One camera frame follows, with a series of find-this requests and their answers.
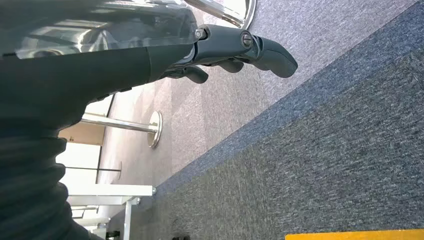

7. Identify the white metal frame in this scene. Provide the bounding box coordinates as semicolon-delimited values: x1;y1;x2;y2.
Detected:
67;184;157;240

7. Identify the tan cardboard box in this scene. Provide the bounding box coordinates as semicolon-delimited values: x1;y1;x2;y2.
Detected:
58;112;108;147

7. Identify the chrome stanchion post with base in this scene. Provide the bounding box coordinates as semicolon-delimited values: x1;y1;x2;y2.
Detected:
80;110;164;149

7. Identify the ribbed grey left arm sleeve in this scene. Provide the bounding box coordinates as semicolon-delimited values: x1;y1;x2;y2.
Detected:
0;127;104;240

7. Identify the yellow floor tape strip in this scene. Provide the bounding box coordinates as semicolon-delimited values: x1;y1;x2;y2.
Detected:
284;229;424;240

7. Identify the thin black stand with base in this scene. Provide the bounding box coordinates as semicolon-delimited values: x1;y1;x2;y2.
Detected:
64;161;123;181

